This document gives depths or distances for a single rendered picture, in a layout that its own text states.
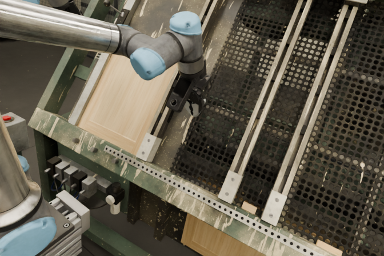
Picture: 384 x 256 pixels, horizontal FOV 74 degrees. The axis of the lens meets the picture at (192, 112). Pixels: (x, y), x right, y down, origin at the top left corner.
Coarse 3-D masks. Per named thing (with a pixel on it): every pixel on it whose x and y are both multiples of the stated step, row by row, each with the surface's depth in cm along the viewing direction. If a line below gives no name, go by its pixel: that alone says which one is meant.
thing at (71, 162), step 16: (48, 160) 133; (64, 160) 138; (80, 160) 136; (64, 176) 130; (80, 176) 127; (96, 176) 132; (112, 176) 128; (80, 192) 123; (96, 192) 131; (112, 192) 123; (128, 192) 127; (96, 208) 130; (112, 208) 127
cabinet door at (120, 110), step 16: (112, 64) 146; (128, 64) 143; (176, 64) 134; (112, 80) 144; (128, 80) 141; (144, 80) 138; (160, 80) 135; (96, 96) 144; (112, 96) 141; (128, 96) 138; (144, 96) 136; (160, 96) 133; (96, 112) 142; (112, 112) 139; (128, 112) 136; (144, 112) 133; (96, 128) 139; (112, 128) 136; (128, 128) 134; (144, 128) 131; (128, 144) 131
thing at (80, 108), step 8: (128, 0) 150; (136, 0) 150; (128, 8) 149; (136, 8) 152; (128, 16) 149; (128, 24) 151; (104, 56) 146; (104, 64) 145; (96, 72) 145; (96, 80) 144; (88, 88) 144; (88, 96) 143; (80, 104) 143; (80, 112) 142; (72, 120) 142
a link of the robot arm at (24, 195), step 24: (0, 120) 41; (0, 144) 41; (0, 168) 42; (0, 192) 44; (24, 192) 48; (0, 216) 46; (24, 216) 48; (48, 216) 53; (0, 240) 46; (24, 240) 49; (48, 240) 54
